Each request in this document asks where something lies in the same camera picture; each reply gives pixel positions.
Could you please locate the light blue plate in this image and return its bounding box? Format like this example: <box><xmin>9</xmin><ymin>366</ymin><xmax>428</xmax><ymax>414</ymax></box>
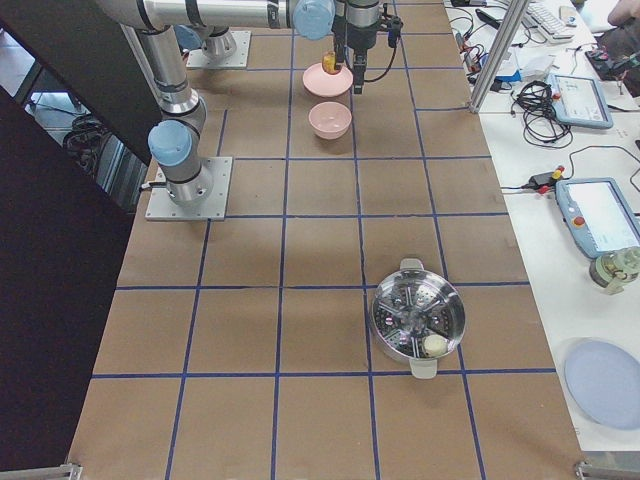
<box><xmin>564</xmin><ymin>340</ymin><xmax>639</xmax><ymax>430</ymax></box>

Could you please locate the near teach pendant tablet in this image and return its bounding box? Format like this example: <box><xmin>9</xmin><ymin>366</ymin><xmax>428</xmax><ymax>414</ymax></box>
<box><xmin>555</xmin><ymin>177</ymin><xmax>639</xmax><ymax>259</ymax></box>

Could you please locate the steel steamer pot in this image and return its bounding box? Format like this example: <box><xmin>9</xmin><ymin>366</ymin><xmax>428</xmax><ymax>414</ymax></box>
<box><xmin>368</xmin><ymin>257</ymin><xmax>466</xmax><ymax>380</ymax></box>

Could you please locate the pink bowl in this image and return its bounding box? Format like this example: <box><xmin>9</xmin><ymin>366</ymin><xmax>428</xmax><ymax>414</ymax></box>
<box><xmin>308</xmin><ymin>102</ymin><xmax>352</xmax><ymax>140</ymax></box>

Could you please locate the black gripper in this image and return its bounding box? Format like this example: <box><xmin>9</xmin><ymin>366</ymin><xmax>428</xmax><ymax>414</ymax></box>
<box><xmin>333</xmin><ymin>0</ymin><xmax>380</xmax><ymax>95</ymax></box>

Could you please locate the pink plate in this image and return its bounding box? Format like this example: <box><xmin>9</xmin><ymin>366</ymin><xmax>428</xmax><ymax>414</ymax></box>
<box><xmin>302</xmin><ymin>63</ymin><xmax>353</xmax><ymax>98</ymax></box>

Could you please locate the red yellow apple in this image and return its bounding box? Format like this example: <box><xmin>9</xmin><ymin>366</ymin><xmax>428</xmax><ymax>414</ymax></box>
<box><xmin>321</xmin><ymin>50</ymin><xmax>341</xmax><ymax>75</ymax></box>

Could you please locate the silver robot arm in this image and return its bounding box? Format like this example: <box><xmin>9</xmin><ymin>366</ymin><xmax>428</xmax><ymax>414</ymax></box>
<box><xmin>98</xmin><ymin>1</ymin><xmax>383</xmax><ymax>218</ymax></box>
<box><xmin>174</xmin><ymin>25</ymin><xmax>237</xmax><ymax>60</ymax></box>

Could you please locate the white keyboard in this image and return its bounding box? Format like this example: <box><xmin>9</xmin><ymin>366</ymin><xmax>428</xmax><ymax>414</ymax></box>
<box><xmin>522</xmin><ymin>2</ymin><xmax>575</xmax><ymax>44</ymax></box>

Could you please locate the black power adapter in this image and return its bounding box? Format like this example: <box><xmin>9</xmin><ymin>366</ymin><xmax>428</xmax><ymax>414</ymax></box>
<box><xmin>521</xmin><ymin>169</ymin><xmax>563</xmax><ymax>193</ymax></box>

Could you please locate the black cable bundle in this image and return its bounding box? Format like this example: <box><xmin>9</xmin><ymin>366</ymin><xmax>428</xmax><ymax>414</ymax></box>
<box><xmin>510</xmin><ymin>79</ymin><xmax>574</xmax><ymax>147</ymax></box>

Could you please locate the far teach pendant tablet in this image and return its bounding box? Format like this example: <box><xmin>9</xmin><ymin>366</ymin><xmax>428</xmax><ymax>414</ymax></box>
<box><xmin>547</xmin><ymin>73</ymin><xmax>613</xmax><ymax>129</ymax></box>

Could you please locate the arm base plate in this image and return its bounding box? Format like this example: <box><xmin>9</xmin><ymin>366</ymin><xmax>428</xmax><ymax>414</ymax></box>
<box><xmin>186</xmin><ymin>30</ymin><xmax>251</xmax><ymax>70</ymax></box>
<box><xmin>145</xmin><ymin>157</ymin><xmax>233</xmax><ymax>221</ymax></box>

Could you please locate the white bun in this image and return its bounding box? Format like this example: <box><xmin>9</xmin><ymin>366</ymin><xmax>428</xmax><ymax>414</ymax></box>
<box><xmin>423</xmin><ymin>334</ymin><xmax>448</xmax><ymax>357</ymax></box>

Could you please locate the teach pendant tablet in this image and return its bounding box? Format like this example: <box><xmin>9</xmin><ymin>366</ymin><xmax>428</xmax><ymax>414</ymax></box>
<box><xmin>547</xmin><ymin>73</ymin><xmax>613</xmax><ymax>129</ymax></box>
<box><xmin>555</xmin><ymin>177</ymin><xmax>639</xmax><ymax>259</ymax></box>

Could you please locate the aluminium frame post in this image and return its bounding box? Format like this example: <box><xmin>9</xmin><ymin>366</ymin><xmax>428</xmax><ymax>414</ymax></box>
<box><xmin>469</xmin><ymin>0</ymin><xmax>529</xmax><ymax>113</ymax></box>

